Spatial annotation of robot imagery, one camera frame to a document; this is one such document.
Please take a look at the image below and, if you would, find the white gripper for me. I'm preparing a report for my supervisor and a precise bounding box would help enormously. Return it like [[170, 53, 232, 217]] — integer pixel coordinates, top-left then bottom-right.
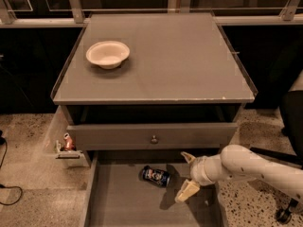
[[175, 151, 222, 202]]

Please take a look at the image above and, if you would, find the blue pepsi can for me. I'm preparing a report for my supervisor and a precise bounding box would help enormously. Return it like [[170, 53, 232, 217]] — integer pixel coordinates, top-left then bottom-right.
[[142, 166, 170, 187]]

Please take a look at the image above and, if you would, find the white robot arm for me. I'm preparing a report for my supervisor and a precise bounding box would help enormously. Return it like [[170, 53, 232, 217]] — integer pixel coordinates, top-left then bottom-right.
[[175, 145, 303, 203]]

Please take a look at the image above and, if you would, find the grey top drawer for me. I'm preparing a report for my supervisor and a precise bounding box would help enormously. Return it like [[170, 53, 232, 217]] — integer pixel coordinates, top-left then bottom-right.
[[67, 123, 237, 150]]

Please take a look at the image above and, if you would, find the round metal drawer knob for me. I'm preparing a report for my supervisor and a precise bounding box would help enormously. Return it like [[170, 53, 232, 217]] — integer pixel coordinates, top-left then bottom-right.
[[151, 135, 158, 145]]

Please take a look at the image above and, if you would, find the open grey middle drawer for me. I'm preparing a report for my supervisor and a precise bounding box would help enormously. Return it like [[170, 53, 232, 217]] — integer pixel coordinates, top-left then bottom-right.
[[80, 150, 228, 227]]

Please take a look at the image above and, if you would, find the grey drawer cabinet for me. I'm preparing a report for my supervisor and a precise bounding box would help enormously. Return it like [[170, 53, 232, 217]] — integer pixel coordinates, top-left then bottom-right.
[[50, 12, 258, 163]]

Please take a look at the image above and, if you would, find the black office chair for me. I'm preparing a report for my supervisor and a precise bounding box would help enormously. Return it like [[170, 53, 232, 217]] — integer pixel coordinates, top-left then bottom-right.
[[249, 90, 303, 225]]

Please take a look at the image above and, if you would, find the clear plastic side bin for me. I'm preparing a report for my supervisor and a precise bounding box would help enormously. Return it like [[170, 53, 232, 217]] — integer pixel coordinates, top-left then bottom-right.
[[43, 107, 91, 168]]

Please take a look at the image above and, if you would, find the white paper bowl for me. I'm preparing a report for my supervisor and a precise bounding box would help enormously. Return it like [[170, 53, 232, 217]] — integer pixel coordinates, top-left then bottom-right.
[[86, 41, 130, 69]]

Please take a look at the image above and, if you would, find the metal window railing frame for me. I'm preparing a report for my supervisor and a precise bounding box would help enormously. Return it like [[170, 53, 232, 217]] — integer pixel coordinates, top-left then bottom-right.
[[0, 0, 303, 26]]

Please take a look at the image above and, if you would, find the black floor cable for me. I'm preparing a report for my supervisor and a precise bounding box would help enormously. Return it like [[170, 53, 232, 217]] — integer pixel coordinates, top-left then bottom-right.
[[0, 130, 24, 206]]

